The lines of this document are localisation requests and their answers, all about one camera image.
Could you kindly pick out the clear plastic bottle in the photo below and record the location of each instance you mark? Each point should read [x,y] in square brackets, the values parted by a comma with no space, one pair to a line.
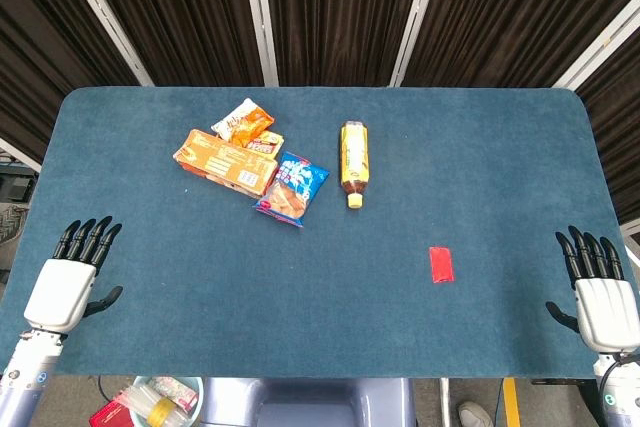
[152,404]

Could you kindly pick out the pink patterned packet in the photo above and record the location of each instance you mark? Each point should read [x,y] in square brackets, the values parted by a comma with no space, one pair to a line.
[175,389]

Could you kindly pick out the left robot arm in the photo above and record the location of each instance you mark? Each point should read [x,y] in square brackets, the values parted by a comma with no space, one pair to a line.
[25,377]

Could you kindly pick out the white shoe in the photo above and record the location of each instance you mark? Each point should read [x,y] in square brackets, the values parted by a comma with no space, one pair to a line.
[475,414]

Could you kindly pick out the orange white snack bag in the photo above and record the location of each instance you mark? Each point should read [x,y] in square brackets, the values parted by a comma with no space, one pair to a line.
[242,122]

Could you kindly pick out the light blue bowl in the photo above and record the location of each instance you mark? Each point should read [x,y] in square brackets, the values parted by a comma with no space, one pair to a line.
[192,397]

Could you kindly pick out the red tape strip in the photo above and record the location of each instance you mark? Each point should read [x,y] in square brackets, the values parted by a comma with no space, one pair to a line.
[441,264]

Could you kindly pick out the yellow red snack packet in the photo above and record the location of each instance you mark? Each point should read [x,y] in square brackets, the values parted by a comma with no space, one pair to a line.
[267,143]

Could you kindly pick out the orange biscuit box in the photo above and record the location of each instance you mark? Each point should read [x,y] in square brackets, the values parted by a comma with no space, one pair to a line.
[225,162]

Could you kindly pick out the blue table cloth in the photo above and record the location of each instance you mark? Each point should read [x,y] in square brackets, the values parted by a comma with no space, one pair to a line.
[320,272]

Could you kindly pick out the robot base body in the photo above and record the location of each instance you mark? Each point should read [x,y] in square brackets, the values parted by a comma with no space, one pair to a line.
[305,402]

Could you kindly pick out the blue snack bag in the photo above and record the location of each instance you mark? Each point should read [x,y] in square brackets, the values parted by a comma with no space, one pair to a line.
[292,187]

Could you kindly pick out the yellow tea bottle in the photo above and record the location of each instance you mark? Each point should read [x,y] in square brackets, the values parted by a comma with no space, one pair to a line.
[354,157]

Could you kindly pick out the red box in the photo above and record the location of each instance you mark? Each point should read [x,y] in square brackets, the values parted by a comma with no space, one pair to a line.
[111,416]

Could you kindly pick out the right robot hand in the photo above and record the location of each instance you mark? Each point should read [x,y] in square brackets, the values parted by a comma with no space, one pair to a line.
[603,307]

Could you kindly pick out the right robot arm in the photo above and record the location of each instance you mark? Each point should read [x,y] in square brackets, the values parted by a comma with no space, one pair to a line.
[617,387]

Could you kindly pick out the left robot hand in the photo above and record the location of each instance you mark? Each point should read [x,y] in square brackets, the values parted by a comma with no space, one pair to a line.
[59,292]

